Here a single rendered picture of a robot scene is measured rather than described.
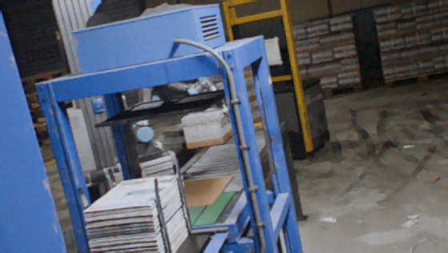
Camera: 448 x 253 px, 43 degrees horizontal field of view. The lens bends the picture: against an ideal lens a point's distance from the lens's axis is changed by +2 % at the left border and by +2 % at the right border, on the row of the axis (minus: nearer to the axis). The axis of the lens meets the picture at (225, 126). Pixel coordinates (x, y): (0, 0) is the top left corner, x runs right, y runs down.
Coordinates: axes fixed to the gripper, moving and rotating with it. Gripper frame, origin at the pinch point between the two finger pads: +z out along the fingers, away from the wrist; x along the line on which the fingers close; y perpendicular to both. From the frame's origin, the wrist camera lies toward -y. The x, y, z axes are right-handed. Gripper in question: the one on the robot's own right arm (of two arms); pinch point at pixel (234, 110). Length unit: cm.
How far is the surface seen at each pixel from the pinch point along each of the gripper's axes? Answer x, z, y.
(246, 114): 172, 3, -57
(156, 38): 161, -48, -44
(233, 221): 171, 36, -20
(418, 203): -38, 147, -53
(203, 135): 17.6, -0.2, 24.8
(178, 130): -48, -17, 65
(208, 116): 18.4, -8.6, 12.0
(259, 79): 112, -5, -57
